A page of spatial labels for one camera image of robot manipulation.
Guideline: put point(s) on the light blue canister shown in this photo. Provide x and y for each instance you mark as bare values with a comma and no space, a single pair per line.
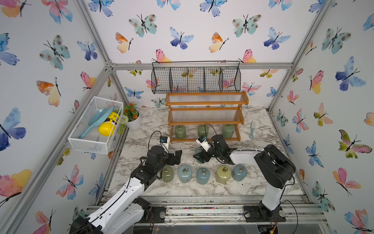
185,173

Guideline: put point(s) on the light blue brush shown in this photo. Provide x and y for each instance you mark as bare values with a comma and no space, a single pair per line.
252,129

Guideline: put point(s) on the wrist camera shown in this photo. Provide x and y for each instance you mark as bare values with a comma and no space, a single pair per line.
164,141
202,141

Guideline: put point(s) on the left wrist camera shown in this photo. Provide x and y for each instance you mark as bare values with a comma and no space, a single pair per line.
164,141

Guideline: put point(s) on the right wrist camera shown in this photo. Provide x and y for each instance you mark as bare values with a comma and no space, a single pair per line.
202,141

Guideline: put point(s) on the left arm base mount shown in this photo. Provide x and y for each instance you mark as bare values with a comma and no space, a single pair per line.
152,213

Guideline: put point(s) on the green canister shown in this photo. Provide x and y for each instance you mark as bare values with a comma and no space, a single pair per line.
180,131
203,130
167,174
228,131

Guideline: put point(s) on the wooden three-tier shelf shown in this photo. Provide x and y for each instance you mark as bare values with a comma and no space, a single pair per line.
201,108

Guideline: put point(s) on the white wire basket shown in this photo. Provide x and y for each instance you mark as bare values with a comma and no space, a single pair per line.
96,128

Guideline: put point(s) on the yellow tea canister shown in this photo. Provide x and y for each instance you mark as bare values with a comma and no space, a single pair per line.
223,174

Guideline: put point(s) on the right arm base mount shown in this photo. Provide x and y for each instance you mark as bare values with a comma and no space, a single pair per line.
260,213

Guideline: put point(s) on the potted flower plant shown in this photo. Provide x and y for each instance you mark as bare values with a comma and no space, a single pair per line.
129,118

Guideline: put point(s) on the black wire basket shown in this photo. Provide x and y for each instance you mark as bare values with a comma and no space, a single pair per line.
195,77

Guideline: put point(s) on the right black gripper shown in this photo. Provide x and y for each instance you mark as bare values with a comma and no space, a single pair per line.
200,155

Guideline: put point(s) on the yellow toy bottle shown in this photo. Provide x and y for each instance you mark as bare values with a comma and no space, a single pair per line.
107,128

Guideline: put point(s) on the teal dustpan scoop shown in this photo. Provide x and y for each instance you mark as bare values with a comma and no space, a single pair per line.
97,120

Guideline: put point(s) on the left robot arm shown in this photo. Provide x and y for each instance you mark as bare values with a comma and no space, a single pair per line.
127,207

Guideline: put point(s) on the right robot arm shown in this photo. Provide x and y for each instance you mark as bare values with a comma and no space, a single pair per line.
276,168

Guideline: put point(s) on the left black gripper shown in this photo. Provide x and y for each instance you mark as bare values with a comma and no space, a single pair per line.
171,161

